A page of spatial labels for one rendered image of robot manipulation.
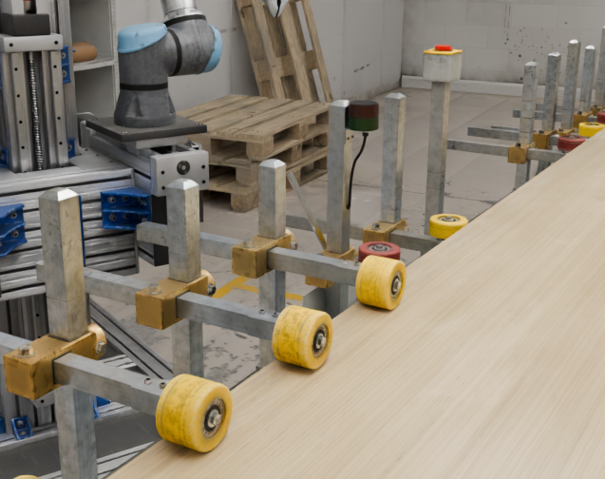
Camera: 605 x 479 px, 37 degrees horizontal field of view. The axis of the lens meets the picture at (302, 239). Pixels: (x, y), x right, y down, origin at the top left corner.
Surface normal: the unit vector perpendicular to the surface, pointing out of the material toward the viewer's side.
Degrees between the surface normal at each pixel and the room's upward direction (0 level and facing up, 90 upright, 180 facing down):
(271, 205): 90
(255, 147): 90
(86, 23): 90
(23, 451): 0
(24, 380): 90
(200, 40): 67
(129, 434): 0
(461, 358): 0
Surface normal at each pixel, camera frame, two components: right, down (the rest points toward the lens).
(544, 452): 0.01, -0.95
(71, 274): 0.87, 0.16
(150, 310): -0.51, 0.26
